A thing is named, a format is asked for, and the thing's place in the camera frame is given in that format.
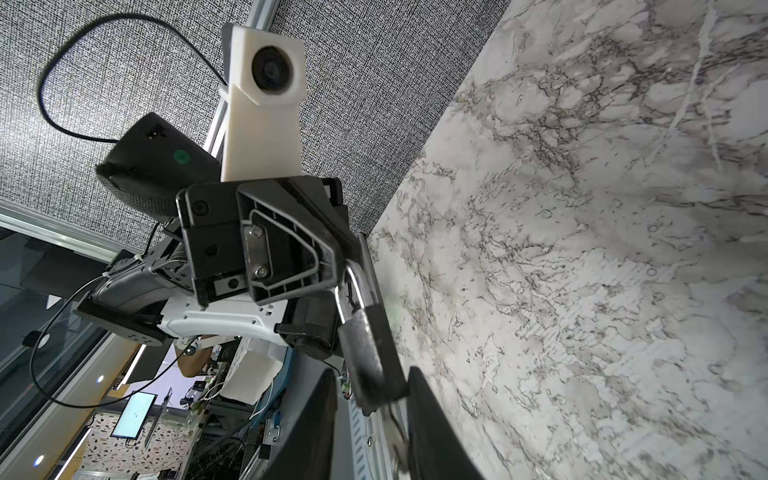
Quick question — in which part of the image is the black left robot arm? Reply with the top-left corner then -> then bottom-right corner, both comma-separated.
75,113 -> 359,360

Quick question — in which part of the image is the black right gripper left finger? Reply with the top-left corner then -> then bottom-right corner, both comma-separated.
261,369 -> 338,480

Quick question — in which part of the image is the black padlock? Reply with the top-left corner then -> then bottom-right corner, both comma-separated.
334,260 -> 408,416

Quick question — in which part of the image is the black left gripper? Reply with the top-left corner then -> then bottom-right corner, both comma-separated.
176,177 -> 360,307

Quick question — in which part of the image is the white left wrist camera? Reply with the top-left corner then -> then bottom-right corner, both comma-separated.
221,25 -> 307,182

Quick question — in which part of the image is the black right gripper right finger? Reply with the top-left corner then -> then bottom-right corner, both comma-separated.
406,367 -> 482,479

